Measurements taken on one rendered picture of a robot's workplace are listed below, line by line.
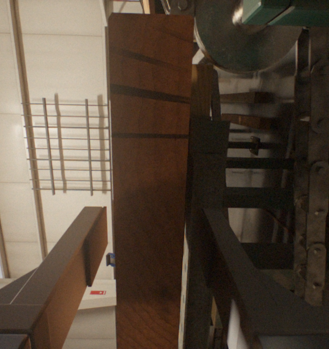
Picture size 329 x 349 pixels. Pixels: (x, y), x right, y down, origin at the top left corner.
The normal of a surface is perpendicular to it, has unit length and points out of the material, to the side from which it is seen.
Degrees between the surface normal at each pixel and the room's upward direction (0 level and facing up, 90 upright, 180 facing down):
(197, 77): 90
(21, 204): 90
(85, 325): 90
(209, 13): 90
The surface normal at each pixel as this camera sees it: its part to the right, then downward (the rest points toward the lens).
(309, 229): 0.02, 0.28
